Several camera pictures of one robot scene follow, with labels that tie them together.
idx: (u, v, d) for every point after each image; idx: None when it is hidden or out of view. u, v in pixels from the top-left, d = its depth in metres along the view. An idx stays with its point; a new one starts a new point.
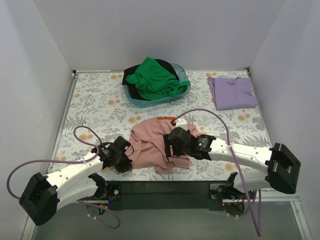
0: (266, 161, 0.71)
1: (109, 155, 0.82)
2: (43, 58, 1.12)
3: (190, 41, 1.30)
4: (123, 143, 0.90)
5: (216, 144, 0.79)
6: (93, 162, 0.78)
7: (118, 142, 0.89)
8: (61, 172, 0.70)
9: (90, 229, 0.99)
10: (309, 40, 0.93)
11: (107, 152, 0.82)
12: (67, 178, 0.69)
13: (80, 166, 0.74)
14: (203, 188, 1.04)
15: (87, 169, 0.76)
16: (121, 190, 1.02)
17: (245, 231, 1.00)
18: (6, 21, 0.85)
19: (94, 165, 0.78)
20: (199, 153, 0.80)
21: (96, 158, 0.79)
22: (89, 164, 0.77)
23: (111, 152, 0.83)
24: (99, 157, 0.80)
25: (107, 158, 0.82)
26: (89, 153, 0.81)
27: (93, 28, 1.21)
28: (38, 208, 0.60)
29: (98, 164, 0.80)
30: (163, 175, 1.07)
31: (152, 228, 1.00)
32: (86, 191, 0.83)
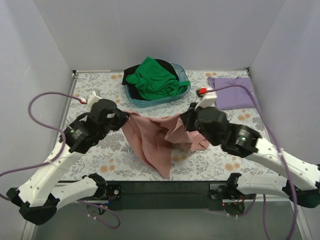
0: (315, 182, 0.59)
1: (87, 134, 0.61)
2: (43, 58, 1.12)
3: (190, 41, 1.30)
4: (102, 114, 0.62)
5: (261, 143, 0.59)
6: (63, 157, 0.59)
7: (93, 112, 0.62)
8: (31, 182, 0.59)
9: (90, 229, 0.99)
10: (308, 40, 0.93)
11: (78, 135, 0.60)
12: (39, 188, 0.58)
13: (48, 169, 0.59)
14: (203, 189, 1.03)
15: (59, 168, 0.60)
16: (121, 190, 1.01)
17: (245, 231, 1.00)
18: (7, 21, 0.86)
19: (65, 160, 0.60)
20: (235, 147, 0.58)
21: (65, 151, 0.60)
22: (58, 162, 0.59)
23: (84, 131, 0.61)
24: (68, 148, 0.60)
25: (84, 141, 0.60)
26: (57, 145, 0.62)
27: (93, 28, 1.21)
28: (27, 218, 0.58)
29: (73, 155, 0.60)
30: (163, 175, 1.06)
31: (152, 228, 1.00)
32: (85, 191, 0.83)
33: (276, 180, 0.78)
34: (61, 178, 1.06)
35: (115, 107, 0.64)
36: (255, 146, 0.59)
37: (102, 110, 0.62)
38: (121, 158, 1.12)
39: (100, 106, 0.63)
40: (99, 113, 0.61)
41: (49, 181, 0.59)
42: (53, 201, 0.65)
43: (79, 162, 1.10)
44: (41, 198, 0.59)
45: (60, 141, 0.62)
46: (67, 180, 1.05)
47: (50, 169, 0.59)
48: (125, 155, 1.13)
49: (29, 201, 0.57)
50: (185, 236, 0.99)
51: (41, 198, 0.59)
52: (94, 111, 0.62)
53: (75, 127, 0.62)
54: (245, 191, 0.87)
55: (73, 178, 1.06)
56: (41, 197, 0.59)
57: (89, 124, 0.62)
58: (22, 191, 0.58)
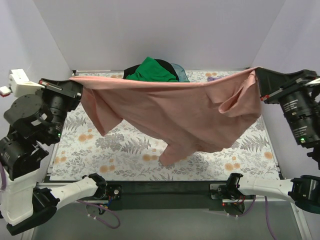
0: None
1: (20, 154, 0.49)
2: (43, 58, 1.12)
3: (190, 41, 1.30)
4: (27, 126, 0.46)
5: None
6: (10, 185, 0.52)
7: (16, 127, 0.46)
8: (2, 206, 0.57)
9: (90, 229, 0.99)
10: (309, 40, 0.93)
11: (9, 158, 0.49)
12: (8, 211, 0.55)
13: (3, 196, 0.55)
14: (203, 188, 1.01)
15: (12, 195, 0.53)
16: (121, 190, 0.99)
17: (245, 231, 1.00)
18: (7, 20, 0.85)
19: (13, 186, 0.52)
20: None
21: (7, 178, 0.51)
22: (8, 188, 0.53)
23: (16, 150, 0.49)
24: (9, 175, 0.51)
25: (21, 161, 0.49)
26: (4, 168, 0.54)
27: (93, 28, 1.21)
28: (25, 229, 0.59)
29: (18, 181, 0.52)
30: (163, 175, 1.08)
31: (152, 228, 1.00)
32: (85, 191, 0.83)
33: (281, 184, 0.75)
34: (61, 178, 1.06)
35: (36, 111, 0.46)
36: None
37: (19, 122, 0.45)
38: (121, 158, 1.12)
39: (14, 114, 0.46)
40: (22, 126, 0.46)
41: (13, 204, 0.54)
42: (50, 202, 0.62)
43: (79, 162, 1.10)
44: (22, 213, 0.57)
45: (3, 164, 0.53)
46: (67, 180, 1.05)
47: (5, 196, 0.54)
48: (125, 155, 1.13)
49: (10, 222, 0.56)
50: (185, 236, 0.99)
51: (21, 214, 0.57)
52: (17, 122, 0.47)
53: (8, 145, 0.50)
54: (247, 191, 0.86)
55: (73, 178, 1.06)
56: (22, 212, 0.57)
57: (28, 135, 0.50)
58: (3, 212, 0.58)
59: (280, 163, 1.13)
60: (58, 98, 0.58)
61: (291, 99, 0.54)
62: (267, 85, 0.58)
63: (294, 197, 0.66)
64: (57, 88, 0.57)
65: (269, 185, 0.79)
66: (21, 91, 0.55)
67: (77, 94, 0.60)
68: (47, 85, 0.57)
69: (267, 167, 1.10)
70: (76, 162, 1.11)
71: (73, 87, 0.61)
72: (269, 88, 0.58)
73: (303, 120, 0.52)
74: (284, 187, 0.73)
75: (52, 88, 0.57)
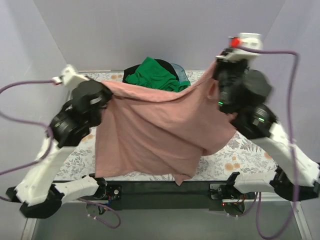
0: (314, 180, 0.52)
1: (78, 129, 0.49)
2: (43, 57, 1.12)
3: (191, 41, 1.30)
4: (85, 103, 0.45)
5: (276, 129, 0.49)
6: (53, 154, 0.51)
7: (74, 101, 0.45)
8: (25, 181, 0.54)
9: (90, 229, 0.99)
10: (309, 40, 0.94)
11: (65, 129, 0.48)
12: (33, 187, 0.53)
13: (37, 170, 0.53)
14: (203, 188, 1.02)
15: (51, 166, 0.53)
16: (121, 190, 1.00)
17: (245, 231, 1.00)
18: (5, 18, 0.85)
19: (56, 156, 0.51)
20: (249, 127, 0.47)
21: (53, 147, 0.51)
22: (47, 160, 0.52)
23: (71, 124, 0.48)
24: (56, 143, 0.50)
25: (73, 134, 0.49)
26: (46, 140, 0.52)
27: (93, 28, 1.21)
28: (33, 214, 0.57)
29: (62, 151, 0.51)
30: (163, 175, 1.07)
31: (151, 228, 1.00)
32: (87, 189, 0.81)
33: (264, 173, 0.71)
34: (61, 178, 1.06)
35: (96, 91, 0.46)
36: (270, 130, 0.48)
37: (84, 97, 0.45)
38: None
39: (80, 91, 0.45)
40: (80, 101, 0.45)
41: (43, 180, 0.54)
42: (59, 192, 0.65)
43: (79, 162, 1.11)
44: (39, 196, 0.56)
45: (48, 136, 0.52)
46: (66, 180, 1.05)
47: (42, 168, 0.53)
48: None
49: (26, 201, 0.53)
50: (185, 236, 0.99)
51: (40, 196, 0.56)
52: (73, 97, 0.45)
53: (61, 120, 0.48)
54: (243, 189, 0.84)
55: (73, 178, 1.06)
56: (41, 194, 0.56)
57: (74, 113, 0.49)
58: (18, 190, 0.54)
59: None
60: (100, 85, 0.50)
61: (222, 71, 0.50)
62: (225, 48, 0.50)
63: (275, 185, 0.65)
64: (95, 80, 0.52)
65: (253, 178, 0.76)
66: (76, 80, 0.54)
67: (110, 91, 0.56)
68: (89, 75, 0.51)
69: (267, 167, 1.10)
70: (76, 162, 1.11)
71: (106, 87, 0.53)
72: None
73: (225, 87, 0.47)
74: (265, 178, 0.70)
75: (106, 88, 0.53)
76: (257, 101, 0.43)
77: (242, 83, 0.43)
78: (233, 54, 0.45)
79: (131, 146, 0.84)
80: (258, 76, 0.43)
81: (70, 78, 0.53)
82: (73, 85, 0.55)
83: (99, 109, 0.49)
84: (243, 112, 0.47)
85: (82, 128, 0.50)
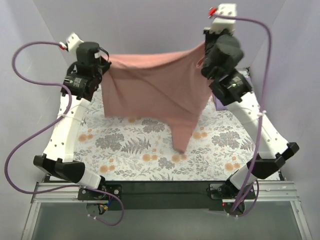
0: (277, 152, 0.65)
1: (86, 83, 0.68)
2: (43, 57, 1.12)
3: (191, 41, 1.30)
4: (88, 57, 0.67)
5: (247, 97, 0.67)
6: (74, 108, 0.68)
7: (82, 59, 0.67)
8: (54, 141, 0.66)
9: (90, 229, 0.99)
10: (309, 40, 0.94)
11: (80, 82, 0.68)
12: (63, 143, 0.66)
13: (62, 127, 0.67)
14: (202, 188, 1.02)
15: (74, 119, 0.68)
16: (121, 190, 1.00)
17: (245, 232, 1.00)
18: (5, 19, 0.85)
19: (77, 109, 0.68)
20: (222, 90, 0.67)
21: (74, 101, 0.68)
22: (70, 114, 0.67)
23: (83, 78, 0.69)
24: (75, 97, 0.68)
25: (87, 86, 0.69)
26: (63, 99, 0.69)
27: (93, 27, 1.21)
28: (67, 173, 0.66)
29: (82, 102, 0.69)
30: (163, 175, 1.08)
31: (152, 228, 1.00)
32: (93, 178, 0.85)
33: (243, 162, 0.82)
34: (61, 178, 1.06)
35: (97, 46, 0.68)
36: (240, 97, 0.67)
37: (88, 52, 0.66)
38: (121, 158, 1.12)
39: (83, 48, 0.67)
40: (86, 56, 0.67)
41: (69, 134, 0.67)
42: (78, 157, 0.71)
43: (79, 162, 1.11)
44: (68, 152, 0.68)
45: (65, 95, 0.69)
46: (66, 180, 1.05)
47: (67, 123, 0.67)
48: (125, 155, 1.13)
49: (60, 157, 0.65)
50: (185, 236, 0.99)
51: (68, 153, 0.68)
52: (80, 56, 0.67)
53: (73, 76, 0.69)
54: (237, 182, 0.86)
55: None
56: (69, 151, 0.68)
57: (82, 69, 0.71)
58: (48, 152, 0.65)
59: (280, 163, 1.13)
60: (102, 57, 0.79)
61: (209, 43, 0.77)
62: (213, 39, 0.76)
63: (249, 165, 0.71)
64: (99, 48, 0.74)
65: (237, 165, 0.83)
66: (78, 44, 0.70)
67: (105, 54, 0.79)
68: None
69: None
70: (75, 162, 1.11)
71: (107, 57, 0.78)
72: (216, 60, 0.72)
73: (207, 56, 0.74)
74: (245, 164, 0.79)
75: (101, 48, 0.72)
76: (228, 61, 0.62)
77: (214, 46, 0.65)
78: (213, 21, 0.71)
79: (138, 86, 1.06)
80: (228, 41, 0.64)
81: (73, 44, 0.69)
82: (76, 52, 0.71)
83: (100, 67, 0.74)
84: (219, 74, 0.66)
85: (91, 80, 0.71)
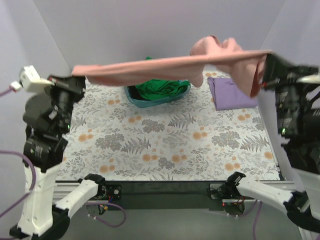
0: None
1: (50, 149, 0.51)
2: (43, 57, 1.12)
3: (191, 41, 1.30)
4: (44, 120, 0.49)
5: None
6: (41, 181, 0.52)
7: (32, 123, 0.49)
8: (26, 215, 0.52)
9: (90, 229, 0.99)
10: (309, 40, 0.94)
11: (42, 152, 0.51)
12: (35, 217, 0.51)
13: (32, 198, 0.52)
14: (203, 188, 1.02)
15: (44, 190, 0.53)
16: (121, 190, 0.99)
17: (245, 232, 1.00)
18: (5, 19, 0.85)
19: (44, 180, 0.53)
20: (307, 161, 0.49)
21: (38, 173, 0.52)
22: (38, 185, 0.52)
23: (44, 145, 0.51)
24: (39, 169, 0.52)
25: (52, 152, 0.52)
26: (28, 170, 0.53)
27: (93, 27, 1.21)
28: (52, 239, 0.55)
29: (48, 173, 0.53)
30: (163, 175, 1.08)
31: (152, 228, 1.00)
32: (88, 194, 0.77)
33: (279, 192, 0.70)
34: (61, 178, 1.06)
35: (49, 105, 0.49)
36: None
37: (40, 119, 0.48)
38: (121, 158, 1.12)
39: (31, 112, 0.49)
40: (38, 122, 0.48)
41: (41, 206, 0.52)
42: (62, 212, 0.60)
43: (79, 162, 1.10)
44: (46, 221, 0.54)
45: (28, 166, 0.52)
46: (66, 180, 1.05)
47: (35, 197, 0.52)
48: (125, 155, 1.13)
49: (34, 232, 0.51)
50: (185, 236, 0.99)
51: (46, 222, 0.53)
52: (31, 121, 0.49)
53: (34, 144, 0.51)
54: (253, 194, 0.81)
55: (73, 178, 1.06)
56: (46, 219, 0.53)
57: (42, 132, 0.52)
58: (23, 226, 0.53)
59: (280, 163, 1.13)
60: (64, 93, 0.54)
61: (286, 89, 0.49)
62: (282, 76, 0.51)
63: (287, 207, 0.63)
64: (65, 85, 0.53)
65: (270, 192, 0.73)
66: (33, 86, 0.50)
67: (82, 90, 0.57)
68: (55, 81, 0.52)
69: (267, 167, 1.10)
70: (75, 162, 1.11)
71: (76, 83, 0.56)
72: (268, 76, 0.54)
73: (289, 113, 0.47)
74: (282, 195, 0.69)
75: (61, 86, 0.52)
76: None
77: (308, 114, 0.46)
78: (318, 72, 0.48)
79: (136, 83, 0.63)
80: None
81: (27, 85, 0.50)
82: (34, 90, 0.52)
83: (64, 117, 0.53)
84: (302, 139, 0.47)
85: (57, 144, 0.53)
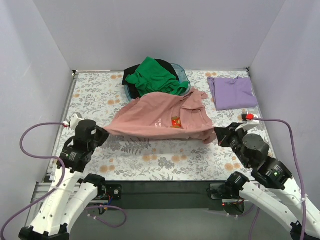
0: None
1: (80, 157, 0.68)
2: (43, 58, 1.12)
3: (191, 41, 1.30)
4: (86, 132, 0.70)
5: (290, 183, 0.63)
6: (67, 180, 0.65)
7: (80, 134, 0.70)
8: (43, 213, 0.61)
9: (91, 229, 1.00)
10: (309, 40, 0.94)
11: (75, 157, 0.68)
12: (52, 215, 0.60)
13: (54, 196, 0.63)
14: (203, 189, 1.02)
15: (66, 191, 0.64)
16: (121, 190, 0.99)
17: (245, 231, 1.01)
18: (5, 20, 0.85)
19: (70, 181, 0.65)
20: (266, 179, 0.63)
21: (67, 174, 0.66)
22: (64, 185, 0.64)
23: (78, 153, 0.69)
24: (69, 170, 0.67)
25: (81, 160, 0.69)
26: (58, 171, 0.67)
27: (93, 27, 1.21)
28: None
29: (75, 175, 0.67)
30: (163, 175, 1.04)
31: (152, 228, 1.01)
32: (88, 198, 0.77)
33: (286, 210, 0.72)
34: None
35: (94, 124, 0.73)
36: (283, 184, 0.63)
37: (86, 130, 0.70)
38: (121, 158, 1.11)
39: (81, 126, 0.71)
40: (83, 133, 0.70)
41: (59, 206, 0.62)
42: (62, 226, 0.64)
43: None
44: (56, 225, 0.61)
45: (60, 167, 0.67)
46: None
47: (58, 194, 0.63)
48: (125, 155, 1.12)
49: (46, 231, 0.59)
50: (185, 236, 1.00)
51: (55, 225, 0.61)
52: (78, 131, 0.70)
53: (70, 152, 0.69)
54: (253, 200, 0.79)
55: None
56: (56, 223, 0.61)
57: (78, 146, 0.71)
58: (35, 224, 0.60)
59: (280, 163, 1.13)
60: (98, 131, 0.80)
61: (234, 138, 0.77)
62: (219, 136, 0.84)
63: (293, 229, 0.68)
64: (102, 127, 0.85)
65: (275, 206, 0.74)
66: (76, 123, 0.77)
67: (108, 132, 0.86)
68: None
69: None
70: None
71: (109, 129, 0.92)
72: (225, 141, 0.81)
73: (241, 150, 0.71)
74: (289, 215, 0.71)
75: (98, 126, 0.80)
76: (257, 154, 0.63)
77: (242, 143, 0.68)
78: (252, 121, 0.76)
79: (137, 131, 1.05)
80: (253, 137, 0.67)
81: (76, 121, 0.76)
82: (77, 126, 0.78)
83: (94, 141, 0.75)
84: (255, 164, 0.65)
85: (85, 154, 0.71)
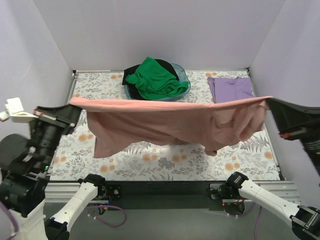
0: None
1: (26, 192, 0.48)
2: (43, 58, 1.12)
3: (191, 41, 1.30)
4: (19, 165, 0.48)
5: None
6: (24, 223, 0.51)
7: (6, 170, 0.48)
8: None
9: (91, 229, 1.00)
10: (309, 40, 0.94)
11: (17, 198, 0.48)
12: None
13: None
14: (203, 188, 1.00)
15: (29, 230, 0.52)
16: (121, 190, 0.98)
17: (244, 232, 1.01)
18: (5, 20, 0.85)
19: (28, 222, 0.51)
20: None
21: (18, 217, 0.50)
22: (22, 227, 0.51)
23: (19, 189, 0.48)
24: (19, 214, 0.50)
25: (29, 195, 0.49)
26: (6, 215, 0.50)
27: (93, 27, 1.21)
28: None
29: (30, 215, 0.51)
30: (163, 175, 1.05)
31: (152, 228, 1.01)
32: (88, 197, 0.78)
33: (285, 204, 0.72)
34: (61, 178, 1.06)
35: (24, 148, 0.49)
36: None
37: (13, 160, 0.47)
38: (121, 158, 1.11)
39: (8, 152, 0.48)
40: (13, 165, 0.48)
41: None
42: (61, 226, 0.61)
43: (79, 162, 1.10)
44: None
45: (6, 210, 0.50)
46: (66, 180, 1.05)
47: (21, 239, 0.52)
48: (125, 155, 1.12)
49: None
50: (185, 236, 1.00)
51: None
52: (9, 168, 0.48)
53: (7, 191, 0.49)
54: (254, 199, 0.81)
55: (73, 178, 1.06)
56: None
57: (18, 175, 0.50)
58: None
59: (281, 163, 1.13)
60: (52, 128, 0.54)
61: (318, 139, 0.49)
62: (284, 118, 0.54)
63: (294, 223, 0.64)
64: (51, 117, 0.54)
65: (273, 200, 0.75)
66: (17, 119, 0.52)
67: (71, 125, 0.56)
68: (41, 115, 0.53)
69: (267, 167, 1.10)
70: (75, 162, 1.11)
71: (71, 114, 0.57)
72: (288, 123, 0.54)
73: None
74: (287, 209, 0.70)
75: (45, 119, 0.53)
76: None
77: None
78: None
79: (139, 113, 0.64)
80: None
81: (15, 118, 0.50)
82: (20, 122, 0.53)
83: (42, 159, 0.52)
84: None
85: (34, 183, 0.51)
